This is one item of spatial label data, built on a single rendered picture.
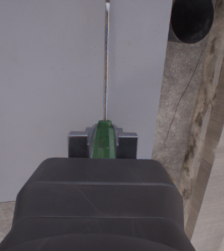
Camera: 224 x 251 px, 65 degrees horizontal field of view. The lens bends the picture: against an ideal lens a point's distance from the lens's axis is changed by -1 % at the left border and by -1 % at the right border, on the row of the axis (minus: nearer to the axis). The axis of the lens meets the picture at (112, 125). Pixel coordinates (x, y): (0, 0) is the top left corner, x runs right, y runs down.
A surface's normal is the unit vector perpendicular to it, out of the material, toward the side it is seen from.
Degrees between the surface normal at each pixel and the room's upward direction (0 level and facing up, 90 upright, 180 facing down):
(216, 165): 0
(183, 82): 0
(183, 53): 0
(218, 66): 31
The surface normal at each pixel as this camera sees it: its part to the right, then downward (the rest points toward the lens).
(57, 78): 0.24, 0.33
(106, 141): 0.25, 0.10
